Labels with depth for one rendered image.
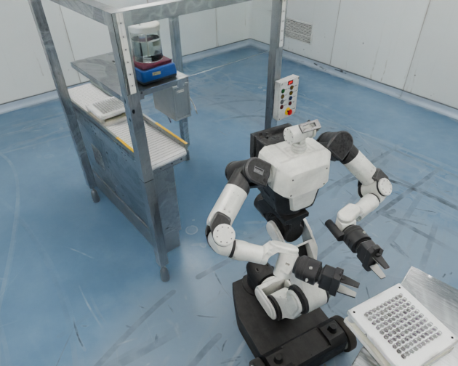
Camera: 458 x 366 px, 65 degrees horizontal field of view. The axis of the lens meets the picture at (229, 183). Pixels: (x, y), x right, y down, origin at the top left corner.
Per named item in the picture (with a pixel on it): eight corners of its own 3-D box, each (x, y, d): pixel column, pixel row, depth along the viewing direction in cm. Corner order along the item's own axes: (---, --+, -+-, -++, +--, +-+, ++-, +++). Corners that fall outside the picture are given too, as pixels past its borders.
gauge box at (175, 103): (191, 115, 201) (189, 81, 189) (176, 121, 196) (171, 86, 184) (169, 102, 214) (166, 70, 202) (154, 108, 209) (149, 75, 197)
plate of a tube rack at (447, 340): (457, 343, 116) (460, 339, 114) (402, 379, 107) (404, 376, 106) (398, 285, 133) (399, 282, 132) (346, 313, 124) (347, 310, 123)
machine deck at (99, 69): (189, 83, 189) (188, 75, 187) (123, 104, 170) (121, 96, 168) (131, 54, 227) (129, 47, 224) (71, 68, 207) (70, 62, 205)
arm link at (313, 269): (347, 262, 124) (313, 248, 129) (338, 282, 118) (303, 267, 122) (339, 284, 132) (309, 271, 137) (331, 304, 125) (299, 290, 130)
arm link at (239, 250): (262, 263, 126) (209, 252, 122) (254, 265, 135) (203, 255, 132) (267, 234, 129) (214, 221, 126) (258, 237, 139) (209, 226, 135)
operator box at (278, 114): (295, 113, 245) (299, 75, 229) (278, 121, 236) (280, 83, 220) (288, 110, 249) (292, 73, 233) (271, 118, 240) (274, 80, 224)
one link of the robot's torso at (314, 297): (290, 312, 175) (260, 221, 175) (319, 298, 182) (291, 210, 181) (307, 320, 161) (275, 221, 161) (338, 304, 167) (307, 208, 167)
